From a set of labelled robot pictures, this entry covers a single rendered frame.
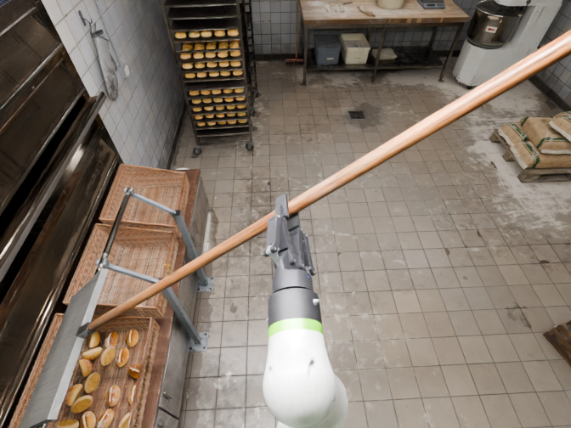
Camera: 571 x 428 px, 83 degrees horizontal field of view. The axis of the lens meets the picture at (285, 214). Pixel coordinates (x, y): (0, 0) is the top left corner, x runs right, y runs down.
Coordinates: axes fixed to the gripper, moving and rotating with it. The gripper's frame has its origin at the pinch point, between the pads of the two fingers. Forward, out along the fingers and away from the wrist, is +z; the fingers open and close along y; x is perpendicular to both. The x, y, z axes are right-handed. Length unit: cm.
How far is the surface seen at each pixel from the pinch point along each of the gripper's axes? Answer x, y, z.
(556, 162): 111, 321, 200
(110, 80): -124, -32, 176
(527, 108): 140, 376, 340
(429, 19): 90, 215, 415
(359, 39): 4, 205, 480
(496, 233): 30, 283, 130
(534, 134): 109, 301, 232
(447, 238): -7, 251, 127
